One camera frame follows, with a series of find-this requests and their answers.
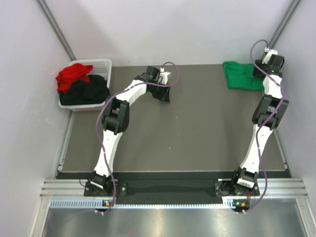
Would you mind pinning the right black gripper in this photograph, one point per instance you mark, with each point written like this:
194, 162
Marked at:
259, 63

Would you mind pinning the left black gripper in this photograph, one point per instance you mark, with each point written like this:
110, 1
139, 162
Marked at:
164, 95

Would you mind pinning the green t shirt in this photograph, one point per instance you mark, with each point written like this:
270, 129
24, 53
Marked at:
239, 76

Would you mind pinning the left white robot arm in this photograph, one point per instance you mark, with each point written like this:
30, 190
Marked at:
115, 121

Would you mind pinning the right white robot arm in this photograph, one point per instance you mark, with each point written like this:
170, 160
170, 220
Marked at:
266, 118

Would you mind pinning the black t shirt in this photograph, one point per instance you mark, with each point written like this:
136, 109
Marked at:
86, 93

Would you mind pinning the white plastic basket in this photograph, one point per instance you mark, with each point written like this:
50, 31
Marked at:
101, 67

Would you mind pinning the red t shirt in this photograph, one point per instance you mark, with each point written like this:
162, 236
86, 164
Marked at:
72, 74

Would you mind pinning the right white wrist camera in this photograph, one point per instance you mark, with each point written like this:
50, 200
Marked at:
268, 53

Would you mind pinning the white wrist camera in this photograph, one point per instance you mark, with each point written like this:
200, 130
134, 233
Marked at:
164, 76
268, 53

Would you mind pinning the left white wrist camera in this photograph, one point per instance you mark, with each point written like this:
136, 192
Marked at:
164, 76

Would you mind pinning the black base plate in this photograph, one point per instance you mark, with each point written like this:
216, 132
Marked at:
205, 188

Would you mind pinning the aluminium frame rail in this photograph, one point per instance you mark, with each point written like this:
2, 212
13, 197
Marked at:
271, 188

